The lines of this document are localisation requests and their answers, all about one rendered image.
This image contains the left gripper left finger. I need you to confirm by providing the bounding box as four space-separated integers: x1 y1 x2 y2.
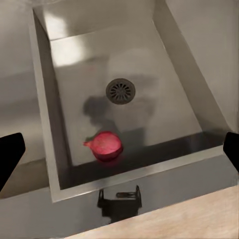
0 132 25 192

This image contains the vidalia onion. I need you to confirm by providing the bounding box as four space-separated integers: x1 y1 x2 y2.
83 131 124 162

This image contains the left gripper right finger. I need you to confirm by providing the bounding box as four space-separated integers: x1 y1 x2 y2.
223 132 239 172

